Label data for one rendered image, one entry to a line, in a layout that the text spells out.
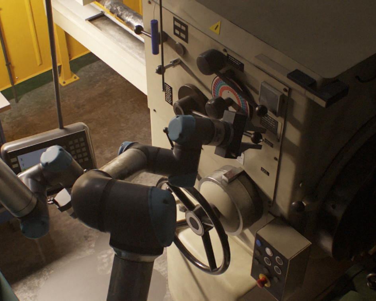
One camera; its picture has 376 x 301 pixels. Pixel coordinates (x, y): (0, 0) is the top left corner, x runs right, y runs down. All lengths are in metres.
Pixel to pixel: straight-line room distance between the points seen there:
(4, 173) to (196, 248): 1.48
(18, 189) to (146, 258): 0.45
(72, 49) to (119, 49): 1.80
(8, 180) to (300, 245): 0.93
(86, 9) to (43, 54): 1.44
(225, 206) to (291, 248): 0.26
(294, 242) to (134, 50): 1.39
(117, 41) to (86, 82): 1.80
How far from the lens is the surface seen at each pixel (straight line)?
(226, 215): 2.05
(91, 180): 1.30
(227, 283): 2.75
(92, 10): 3.27
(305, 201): 1.92
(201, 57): 1.86
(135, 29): 2.15
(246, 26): 1.86
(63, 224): 3.79
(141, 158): 1.59
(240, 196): 2.02
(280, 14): 1.93
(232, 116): 1.72
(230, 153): 1.72
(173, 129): 1.62
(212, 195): 2.05
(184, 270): 3.02
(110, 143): 4.25
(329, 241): 2.10
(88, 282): 3.51
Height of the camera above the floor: 2.86
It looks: 43 degrees down
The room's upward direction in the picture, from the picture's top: straight up
